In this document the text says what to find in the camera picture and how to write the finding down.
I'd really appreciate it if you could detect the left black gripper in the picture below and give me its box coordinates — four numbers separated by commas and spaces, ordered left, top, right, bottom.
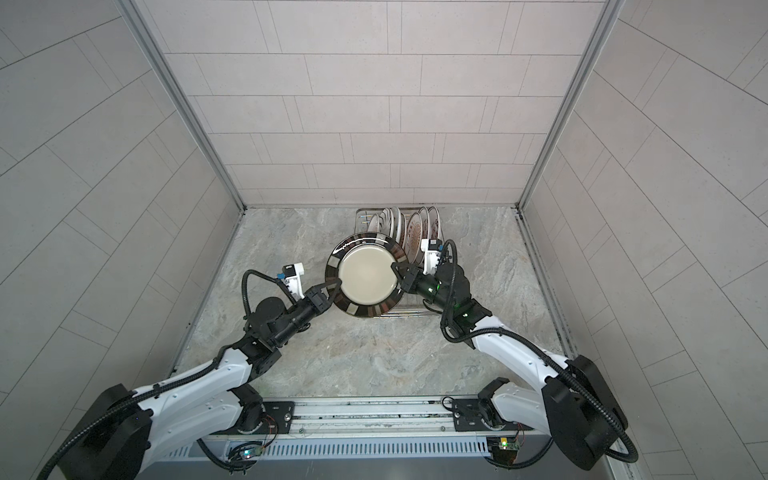
270, 282, 343, 350

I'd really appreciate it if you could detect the dark striped rim plate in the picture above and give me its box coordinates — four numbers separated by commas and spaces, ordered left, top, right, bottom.
325, 232, 408, 318

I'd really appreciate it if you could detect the white black radial stripe plate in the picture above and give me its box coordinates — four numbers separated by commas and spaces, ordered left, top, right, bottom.
392, 207, 405, 244

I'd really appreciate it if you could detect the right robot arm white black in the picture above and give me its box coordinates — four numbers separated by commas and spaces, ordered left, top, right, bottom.
391, 263, 639, 470

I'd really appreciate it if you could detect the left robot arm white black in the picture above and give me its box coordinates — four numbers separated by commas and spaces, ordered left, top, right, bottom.
38, 279, 342, 479

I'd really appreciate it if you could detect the white red patterned plate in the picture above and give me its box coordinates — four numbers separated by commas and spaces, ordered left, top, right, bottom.
367, 214, 381, 233

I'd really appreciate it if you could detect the white plate fruit pattern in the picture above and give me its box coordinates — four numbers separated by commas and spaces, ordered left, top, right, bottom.
379, 208, 393, 237

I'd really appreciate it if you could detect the rightmost white patterned plate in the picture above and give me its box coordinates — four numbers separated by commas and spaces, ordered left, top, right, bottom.
428, 206, 443, 240

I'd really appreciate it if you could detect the right aluminium corner profile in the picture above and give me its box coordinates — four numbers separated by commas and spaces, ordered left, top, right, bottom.
517, 0, 626, 210

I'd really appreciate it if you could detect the aluminium corner profile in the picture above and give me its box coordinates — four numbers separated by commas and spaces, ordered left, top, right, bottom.
117, 0, 247, 212
517, 0, 626, 210

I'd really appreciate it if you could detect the left circuit board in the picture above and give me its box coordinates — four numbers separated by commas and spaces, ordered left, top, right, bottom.
228, 441, 264, 468

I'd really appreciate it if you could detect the circuit board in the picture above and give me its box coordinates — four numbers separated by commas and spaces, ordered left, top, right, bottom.
486, 437, 521, 465
228, 441, 264, 468

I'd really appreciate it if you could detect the right circuit board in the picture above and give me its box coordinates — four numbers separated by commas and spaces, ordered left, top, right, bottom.
486, 437, 521, 465

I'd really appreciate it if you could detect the left aluminium corner profile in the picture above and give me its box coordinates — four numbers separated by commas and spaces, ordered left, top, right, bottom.
117, 0, 247, 212

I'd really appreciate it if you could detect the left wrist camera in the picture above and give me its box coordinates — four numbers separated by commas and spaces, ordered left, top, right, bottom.
277, 263, 305, 300

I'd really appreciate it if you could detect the metal wire dish rack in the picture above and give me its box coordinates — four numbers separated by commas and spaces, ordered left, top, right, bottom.
354, 205, 433, 318

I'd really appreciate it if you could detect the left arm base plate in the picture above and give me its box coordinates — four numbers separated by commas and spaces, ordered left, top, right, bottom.
214, 401, 296, 435

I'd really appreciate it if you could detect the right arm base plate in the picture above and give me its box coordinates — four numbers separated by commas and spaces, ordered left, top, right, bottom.
441, 396, 532, 432

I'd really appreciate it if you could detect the aluminium mounting rail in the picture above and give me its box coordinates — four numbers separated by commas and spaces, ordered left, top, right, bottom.
117, 392, 622, 444

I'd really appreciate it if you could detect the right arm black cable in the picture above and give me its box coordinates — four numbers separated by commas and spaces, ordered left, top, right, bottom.
437, 238, 640, 471

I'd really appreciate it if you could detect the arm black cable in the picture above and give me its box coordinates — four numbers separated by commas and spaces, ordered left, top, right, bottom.
35, 268, 298, 480
437, 238, 640, 471

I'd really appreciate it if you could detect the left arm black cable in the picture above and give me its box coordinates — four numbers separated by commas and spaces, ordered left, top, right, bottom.
35, 268, 298, 480

